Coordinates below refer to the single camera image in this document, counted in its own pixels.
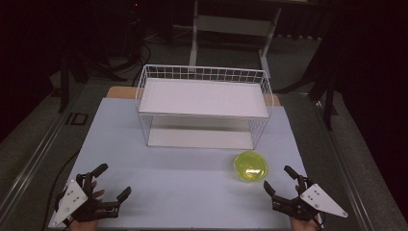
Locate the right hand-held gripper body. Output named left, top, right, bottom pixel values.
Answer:
left=271, top=174, right=349, bottom=222

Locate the person's right hand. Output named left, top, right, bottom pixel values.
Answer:
left=288, top=184, right=323, bottom=231

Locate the yellow-green round lidded container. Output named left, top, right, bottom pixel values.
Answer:
left=233, top=151, right=269, bottom=183

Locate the black cable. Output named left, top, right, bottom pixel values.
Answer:
left=41, top=149, right=81, bottom=231

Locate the person's left hand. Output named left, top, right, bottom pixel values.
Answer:
left=67, top=181, right=106, bottom=231

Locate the white metal table frame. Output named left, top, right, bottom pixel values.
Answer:
left=188, top=0, right=284, bottom=80

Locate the black metal stand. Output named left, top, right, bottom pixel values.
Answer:
left=273, top=0, right=341, bottom=131
left=57, top=0, right=129, bottom=114

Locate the black floor socket plate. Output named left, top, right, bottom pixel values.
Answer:
left=64, top=112, right=89, bottom=126

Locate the white wire shelf rack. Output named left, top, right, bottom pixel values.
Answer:
left=135, top=64, right=274, bottom=151

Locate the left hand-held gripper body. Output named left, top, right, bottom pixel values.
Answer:
left=50, top=173, right=120, bottom=228

